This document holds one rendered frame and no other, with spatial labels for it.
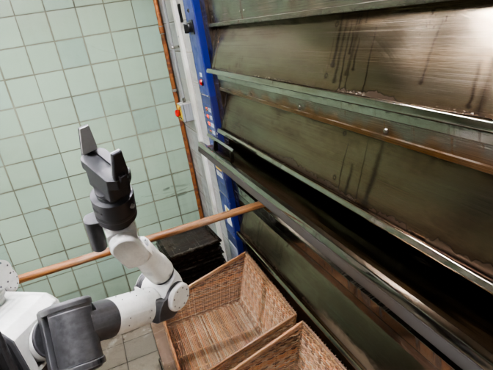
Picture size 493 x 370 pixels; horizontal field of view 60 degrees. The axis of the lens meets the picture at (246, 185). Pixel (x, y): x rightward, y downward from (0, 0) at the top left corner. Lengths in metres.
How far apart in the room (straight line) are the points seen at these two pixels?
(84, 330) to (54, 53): 1.95
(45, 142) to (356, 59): 2.11
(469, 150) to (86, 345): 0.81
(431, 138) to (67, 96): 2.21
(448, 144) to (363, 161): 0.28
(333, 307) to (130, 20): 1.97
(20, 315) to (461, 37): 1.01
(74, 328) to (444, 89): 0.83
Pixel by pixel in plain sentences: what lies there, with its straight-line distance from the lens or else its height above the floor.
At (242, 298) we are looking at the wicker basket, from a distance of 2.21.
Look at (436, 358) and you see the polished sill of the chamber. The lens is 1.09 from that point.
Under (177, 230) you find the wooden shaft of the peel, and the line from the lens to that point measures 1.66.
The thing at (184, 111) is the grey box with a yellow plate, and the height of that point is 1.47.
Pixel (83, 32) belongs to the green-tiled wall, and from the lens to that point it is 2.70.
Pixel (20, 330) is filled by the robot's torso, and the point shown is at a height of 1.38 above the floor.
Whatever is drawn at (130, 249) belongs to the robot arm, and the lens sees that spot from 0.99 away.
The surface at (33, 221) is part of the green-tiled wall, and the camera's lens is 2.90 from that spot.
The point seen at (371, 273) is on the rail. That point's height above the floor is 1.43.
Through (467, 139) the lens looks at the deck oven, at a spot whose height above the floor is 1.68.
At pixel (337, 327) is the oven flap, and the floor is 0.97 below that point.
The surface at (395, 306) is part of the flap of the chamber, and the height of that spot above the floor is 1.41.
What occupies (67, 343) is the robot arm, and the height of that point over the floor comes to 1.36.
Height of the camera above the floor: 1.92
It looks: 22 degrees down
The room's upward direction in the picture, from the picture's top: 9 degrees counter-clockwise
